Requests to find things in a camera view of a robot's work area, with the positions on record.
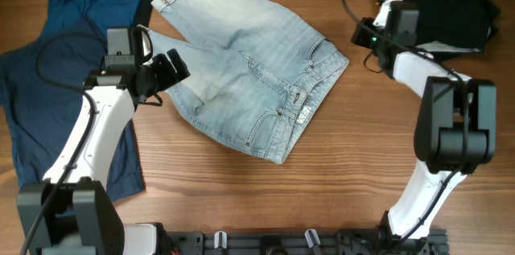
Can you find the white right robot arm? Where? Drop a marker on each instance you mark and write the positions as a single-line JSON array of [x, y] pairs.
[[456, 126]]

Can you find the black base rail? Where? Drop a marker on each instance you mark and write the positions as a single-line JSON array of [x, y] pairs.
[[344, 242]]

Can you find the black folded garment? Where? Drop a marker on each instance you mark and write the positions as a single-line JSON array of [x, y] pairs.
[[447, 28]]

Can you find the blue shirt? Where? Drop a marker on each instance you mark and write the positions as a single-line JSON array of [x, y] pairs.
[[40, 116]]

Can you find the black garment under shirt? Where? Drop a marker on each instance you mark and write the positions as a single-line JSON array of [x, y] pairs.
[[143, 13]]

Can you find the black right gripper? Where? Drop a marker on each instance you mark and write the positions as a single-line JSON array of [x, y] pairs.
[[360, 37]]

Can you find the light blue denim shorts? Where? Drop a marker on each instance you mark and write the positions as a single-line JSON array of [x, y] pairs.
[[257, 71]]

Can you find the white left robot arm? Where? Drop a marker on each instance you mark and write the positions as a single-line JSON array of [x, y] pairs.
[[69, 212]]

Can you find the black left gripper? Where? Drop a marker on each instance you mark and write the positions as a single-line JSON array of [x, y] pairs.
[[168, 76]]

